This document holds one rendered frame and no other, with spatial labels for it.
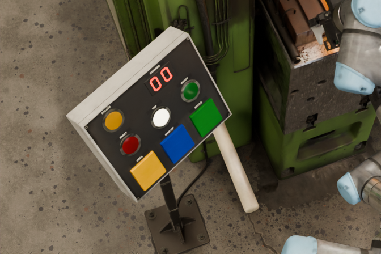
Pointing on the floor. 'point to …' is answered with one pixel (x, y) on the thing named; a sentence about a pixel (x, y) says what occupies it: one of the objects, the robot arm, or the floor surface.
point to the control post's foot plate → (189, 209)
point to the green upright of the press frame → (240, 128)
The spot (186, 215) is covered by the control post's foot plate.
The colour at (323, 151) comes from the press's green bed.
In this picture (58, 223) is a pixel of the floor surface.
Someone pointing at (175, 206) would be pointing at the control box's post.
